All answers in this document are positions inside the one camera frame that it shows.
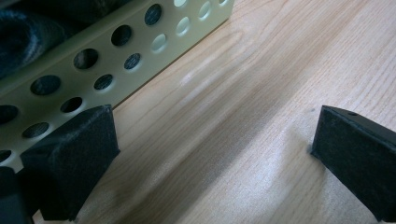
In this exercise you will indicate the dark cloth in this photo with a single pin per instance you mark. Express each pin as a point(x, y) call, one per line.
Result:
point(28, 34)

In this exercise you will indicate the cream perforated plastic basket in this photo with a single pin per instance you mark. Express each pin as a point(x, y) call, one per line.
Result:
point(102, 77)

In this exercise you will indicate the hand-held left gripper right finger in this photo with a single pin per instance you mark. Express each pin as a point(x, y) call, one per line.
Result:
point(355, 168)

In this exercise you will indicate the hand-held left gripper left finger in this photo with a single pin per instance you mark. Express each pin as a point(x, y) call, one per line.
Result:
point(71, 168)

